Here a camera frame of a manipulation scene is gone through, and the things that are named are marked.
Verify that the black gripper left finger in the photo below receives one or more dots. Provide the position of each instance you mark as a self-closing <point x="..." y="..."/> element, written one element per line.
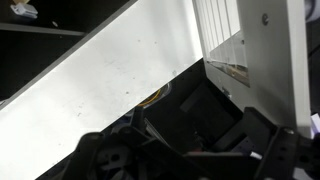
<point x="116" y="156"/>

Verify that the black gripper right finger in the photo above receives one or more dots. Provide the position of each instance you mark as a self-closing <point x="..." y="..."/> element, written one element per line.
<point x="286" y="156"/>

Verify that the white slatted oven door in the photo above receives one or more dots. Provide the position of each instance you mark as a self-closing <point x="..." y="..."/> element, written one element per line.
<point x="276" y="66"/>

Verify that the grey plastic bin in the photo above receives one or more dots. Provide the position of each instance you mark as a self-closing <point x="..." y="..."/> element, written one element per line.
<point x="166" y="91"/>

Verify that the white crumpled object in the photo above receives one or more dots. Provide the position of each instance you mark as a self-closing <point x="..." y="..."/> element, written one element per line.
<point x="24" y="10"/>

